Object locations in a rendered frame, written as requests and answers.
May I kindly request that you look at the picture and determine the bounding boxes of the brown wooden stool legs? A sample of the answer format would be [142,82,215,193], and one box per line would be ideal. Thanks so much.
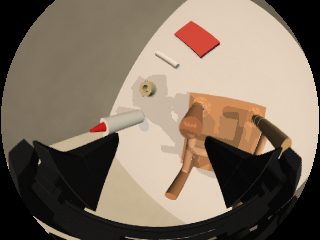
[165,102,292,200]

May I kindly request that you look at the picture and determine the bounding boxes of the brown wooden stool seat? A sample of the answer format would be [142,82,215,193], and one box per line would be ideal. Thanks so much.
[188,93,266,172]

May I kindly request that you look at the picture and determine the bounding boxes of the flat red rectangular block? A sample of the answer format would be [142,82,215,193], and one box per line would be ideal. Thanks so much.
[174,21,220,58]

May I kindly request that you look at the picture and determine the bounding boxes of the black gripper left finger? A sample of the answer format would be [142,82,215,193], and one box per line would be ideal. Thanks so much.
[33,132,119,212]

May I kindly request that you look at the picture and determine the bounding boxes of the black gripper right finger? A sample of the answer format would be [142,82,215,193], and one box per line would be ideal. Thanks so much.
[204,136,283,209]

